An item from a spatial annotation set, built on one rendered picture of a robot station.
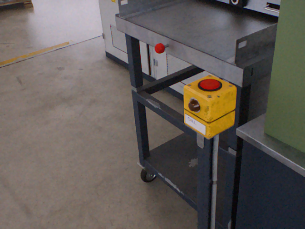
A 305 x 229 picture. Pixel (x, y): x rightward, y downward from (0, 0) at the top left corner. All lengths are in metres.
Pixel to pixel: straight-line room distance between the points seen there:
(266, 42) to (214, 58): 0.14
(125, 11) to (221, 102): 0.73
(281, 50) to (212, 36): 0.41
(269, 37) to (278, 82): 0.27
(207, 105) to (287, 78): 0.18
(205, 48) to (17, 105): 1.85
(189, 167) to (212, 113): 0.92
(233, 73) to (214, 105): 0.27
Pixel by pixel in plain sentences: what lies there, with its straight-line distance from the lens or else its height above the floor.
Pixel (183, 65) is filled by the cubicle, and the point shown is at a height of 0.27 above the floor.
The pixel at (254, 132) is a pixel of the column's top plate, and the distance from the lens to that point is 0.88.
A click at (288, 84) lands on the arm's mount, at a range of 0.79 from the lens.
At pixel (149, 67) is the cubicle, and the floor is 0.12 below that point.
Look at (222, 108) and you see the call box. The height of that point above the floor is 0.86.
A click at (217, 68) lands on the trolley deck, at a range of 1.01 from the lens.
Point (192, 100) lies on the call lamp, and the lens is 0.73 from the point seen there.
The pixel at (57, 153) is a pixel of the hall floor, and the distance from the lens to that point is 2.11.
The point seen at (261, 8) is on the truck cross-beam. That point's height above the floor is 0.88.
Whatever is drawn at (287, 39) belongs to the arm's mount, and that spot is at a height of 0.99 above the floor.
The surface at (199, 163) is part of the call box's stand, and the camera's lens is 0.87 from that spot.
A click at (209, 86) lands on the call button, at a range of 0.73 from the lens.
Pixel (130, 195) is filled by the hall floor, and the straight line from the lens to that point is 1.77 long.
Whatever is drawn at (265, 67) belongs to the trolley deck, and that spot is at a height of 0.82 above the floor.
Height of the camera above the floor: 1.26
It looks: 33 degrees down
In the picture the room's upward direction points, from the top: 5 degrees counter-clockwise
